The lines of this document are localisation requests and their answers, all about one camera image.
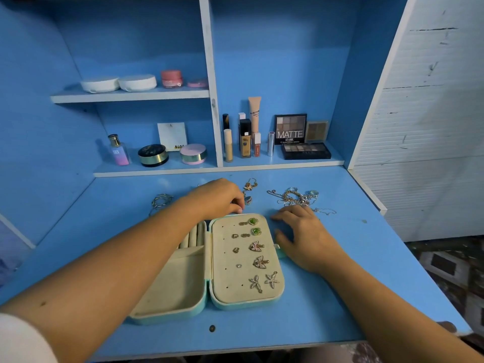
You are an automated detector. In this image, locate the person's left hand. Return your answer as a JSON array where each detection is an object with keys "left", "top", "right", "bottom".
[{"left": 181, "top": 178, "right": 246, "bottom": 223}]

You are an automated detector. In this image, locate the person's right hand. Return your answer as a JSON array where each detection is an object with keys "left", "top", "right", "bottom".
[{"left": 270, "top": 205, "right": 343, "bottom": 275}]

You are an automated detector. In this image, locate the person's left forearm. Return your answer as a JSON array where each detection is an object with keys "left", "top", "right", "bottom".
[{"left": 0, "top": 196, "right": 194, "bottom": 363}]

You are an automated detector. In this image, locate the person's right forearm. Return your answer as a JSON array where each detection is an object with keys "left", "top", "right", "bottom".
[{"left": 321, "top": 253, "right": 484, "bottom": 363}]

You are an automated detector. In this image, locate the beige concealer tube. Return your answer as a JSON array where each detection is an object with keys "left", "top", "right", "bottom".
[{"left": 223, "top": 129, "right": 234, "bottom": 163}]

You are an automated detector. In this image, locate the foundation bottle black cap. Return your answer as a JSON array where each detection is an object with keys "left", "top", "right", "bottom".
[{"left": 239, "top": 119, "right": 252, "bottom": 158}]

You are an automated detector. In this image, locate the teal jewelry box beige lining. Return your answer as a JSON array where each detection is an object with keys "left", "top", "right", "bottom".
[{"left": 128, "top": 213, "right": 287, "bottom": 325}]

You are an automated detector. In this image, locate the pink round powder jar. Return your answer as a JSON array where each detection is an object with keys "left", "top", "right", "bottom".
[{"left": 179, "top": 143, "right": 208, "bottom": 165}]

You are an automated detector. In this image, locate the black flat eyeshadow palette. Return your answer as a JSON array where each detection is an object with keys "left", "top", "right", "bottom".
[{"left": 281, "top": 142, "right": 332, "bottom": 161}]

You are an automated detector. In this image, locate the beige squeeze tube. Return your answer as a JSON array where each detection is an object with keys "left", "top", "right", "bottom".
[{"left": 248, "top": 97, "right": 262, "bottom": 134}]

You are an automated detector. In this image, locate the dark eyeshadow palette box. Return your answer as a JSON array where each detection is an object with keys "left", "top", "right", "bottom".
[{"left": 274, "top": 113, "right": 308, "bottom": 145}]

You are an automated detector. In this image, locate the white square card box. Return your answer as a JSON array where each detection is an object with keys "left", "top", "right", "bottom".
[{"left": 157, "top": 122, "right": 188, "bottom": 152}]

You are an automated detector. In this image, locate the black gold round powder jar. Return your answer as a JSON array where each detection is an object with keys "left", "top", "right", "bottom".
[{"left": 138, "top": 144, "right": 169, "bottom": 168}]

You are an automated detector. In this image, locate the small brown eyeshadow palette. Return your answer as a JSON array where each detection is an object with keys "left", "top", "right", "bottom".
[{"left": 305, "top": 121, "right": 329, "bottom": 143}]

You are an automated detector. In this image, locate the pink purple perfume bottle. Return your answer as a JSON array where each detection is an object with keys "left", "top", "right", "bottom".
[{"left": 107, "top": 134, "right": 131, "bottom": 166}]

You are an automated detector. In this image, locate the blue desk shelf unit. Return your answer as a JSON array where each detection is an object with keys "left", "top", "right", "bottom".
[{"left": 0, "top": 0, "right": 473, "bottom": 363}]

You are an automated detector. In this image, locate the pink cream jar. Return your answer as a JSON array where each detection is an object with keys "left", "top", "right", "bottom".
[{"left": 161, "top": 70, "right": 184, "bottom": 89}]

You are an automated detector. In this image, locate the white round compact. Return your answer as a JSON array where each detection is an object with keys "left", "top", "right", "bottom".
[
  {"left": 80, "top": 76, "right": 120, "bottom": 94},
  {"left": 118, "top": 74, "right": 157, "bottom": 92}
]

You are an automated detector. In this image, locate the patterned rug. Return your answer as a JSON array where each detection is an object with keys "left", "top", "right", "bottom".
[{"left": 405, "top": 236, "right": 484, "bottom": 350}]

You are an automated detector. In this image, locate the white sleeve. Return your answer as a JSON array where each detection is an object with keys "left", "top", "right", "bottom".
[{"left": 0, "top": 313, "right": 58, "bottom": 363}]

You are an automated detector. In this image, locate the tangled pile of necklaces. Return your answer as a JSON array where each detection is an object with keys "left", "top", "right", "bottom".
[{"left": 266, "top": 187, "right": 320, "bottom": 207}]

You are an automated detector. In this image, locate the silver bangle bracelet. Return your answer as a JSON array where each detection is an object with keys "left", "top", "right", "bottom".
[{"left": 148, "top": 193, "right": 174, "bottom": 217}]

